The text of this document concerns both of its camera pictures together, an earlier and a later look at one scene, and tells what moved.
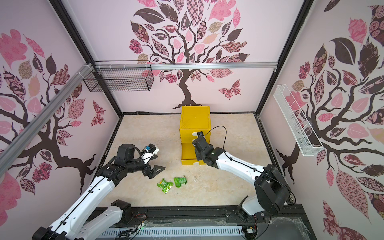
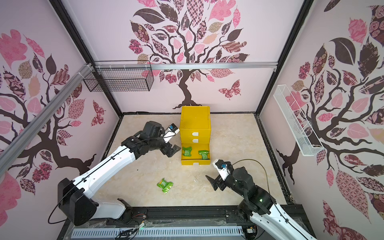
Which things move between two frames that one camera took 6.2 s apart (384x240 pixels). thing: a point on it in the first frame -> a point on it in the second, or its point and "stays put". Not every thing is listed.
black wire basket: (118, 76) stays put
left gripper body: (145, 171) -> (165, 147)
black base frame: (119, 221) stays put
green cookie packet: (166, 186) stays put
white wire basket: (302, 131) stays put
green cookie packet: (179, 180) -> (187, 151)
